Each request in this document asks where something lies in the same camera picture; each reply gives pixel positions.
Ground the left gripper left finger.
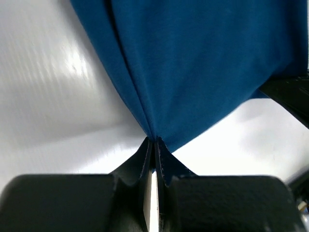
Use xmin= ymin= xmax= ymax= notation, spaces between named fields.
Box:
xmin=0 ymin=139 xmax=152 ymax=232

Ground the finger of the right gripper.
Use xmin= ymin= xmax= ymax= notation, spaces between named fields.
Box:
xmin=259 ymin=73 xmax=309 ymax=127

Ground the blue t shirt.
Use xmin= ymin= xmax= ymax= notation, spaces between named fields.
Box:
xmin=71 ymin=0 xmax=308 ymax=152

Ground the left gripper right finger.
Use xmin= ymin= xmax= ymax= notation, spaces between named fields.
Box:
xmin=154 ymin=138 xmax=306 ymax=232

